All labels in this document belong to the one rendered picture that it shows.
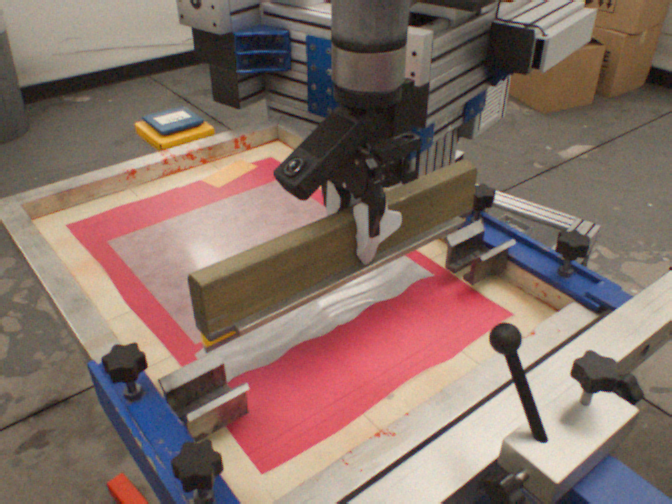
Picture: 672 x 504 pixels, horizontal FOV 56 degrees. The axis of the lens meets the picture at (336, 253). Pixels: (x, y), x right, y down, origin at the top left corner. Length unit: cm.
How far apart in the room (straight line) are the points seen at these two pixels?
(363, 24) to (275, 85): 94
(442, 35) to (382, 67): 55
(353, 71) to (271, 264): 21
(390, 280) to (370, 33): 42
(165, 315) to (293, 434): 27
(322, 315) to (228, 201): 36
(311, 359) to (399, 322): 14
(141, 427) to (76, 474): 130
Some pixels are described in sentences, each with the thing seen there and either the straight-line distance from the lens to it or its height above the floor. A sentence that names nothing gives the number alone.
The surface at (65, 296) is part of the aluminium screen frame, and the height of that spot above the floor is 99.
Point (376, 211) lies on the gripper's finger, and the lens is 68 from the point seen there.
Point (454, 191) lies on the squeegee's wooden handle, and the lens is 83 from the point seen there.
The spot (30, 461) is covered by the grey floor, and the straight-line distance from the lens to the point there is 208.
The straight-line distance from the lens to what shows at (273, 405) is 76.
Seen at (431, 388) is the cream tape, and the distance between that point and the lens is 78.
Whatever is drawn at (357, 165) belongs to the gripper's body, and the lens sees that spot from 67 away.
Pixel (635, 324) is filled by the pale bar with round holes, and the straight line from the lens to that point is 80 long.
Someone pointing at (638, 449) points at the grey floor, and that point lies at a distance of 210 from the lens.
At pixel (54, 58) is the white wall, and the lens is 444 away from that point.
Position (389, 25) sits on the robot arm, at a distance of 62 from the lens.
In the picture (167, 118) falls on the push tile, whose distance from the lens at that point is 144.
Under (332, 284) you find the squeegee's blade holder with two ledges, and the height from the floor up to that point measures 108.
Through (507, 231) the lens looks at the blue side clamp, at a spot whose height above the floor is 101.
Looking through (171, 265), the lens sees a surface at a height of 96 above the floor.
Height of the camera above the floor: 153
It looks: 36 degrees down
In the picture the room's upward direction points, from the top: straight up
